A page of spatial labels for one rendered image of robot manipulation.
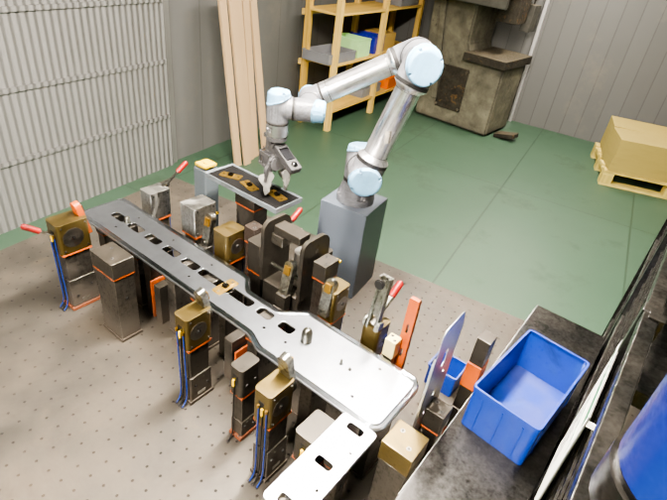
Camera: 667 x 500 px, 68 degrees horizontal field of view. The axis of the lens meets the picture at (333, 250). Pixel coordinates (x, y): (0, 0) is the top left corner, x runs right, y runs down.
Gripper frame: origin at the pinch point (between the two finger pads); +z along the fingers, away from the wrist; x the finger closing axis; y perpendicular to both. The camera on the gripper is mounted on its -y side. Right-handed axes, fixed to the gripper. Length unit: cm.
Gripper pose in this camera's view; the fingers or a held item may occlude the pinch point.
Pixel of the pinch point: (276, 190)
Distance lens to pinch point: 181.1
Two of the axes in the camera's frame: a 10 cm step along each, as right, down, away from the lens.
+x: -7.5, 2.8, -5.9
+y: -6.5, -4.8, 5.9
